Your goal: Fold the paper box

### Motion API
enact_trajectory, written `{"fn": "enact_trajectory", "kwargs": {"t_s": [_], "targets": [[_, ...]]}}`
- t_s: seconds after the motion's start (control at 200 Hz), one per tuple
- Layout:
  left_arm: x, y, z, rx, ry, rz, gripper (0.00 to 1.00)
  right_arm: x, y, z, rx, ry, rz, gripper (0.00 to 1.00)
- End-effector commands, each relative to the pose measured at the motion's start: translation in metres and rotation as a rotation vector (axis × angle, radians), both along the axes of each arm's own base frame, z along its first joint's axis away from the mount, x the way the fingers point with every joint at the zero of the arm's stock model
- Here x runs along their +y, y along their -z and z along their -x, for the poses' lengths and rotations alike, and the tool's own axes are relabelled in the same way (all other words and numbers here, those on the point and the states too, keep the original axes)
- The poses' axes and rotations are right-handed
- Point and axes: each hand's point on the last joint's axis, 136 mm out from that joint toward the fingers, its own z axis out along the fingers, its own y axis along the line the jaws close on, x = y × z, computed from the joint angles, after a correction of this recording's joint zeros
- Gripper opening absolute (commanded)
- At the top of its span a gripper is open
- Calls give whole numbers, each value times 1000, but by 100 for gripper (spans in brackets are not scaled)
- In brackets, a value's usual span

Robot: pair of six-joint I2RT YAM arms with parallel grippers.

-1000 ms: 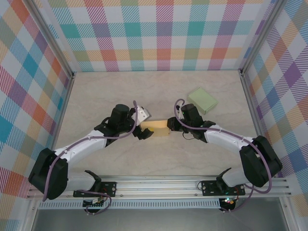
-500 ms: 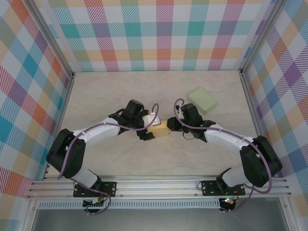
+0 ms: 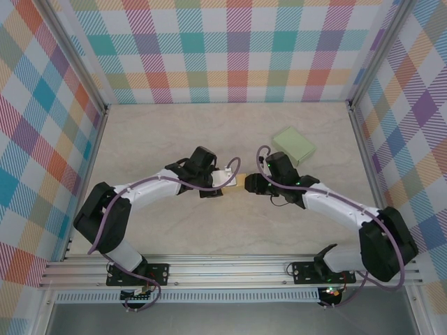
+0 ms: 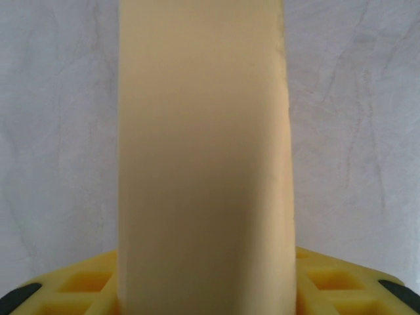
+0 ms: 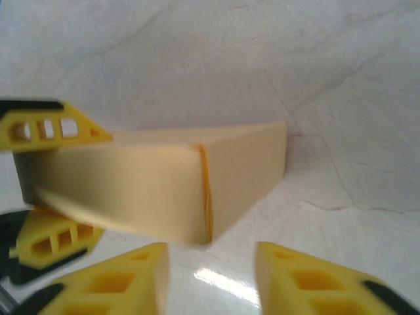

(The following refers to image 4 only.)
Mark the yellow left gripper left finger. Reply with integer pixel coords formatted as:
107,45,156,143
0,249,121,315

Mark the yellow cardboard cutout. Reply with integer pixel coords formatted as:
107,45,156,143
117,0,298,315

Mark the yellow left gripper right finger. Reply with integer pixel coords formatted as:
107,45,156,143
295,246,420,315

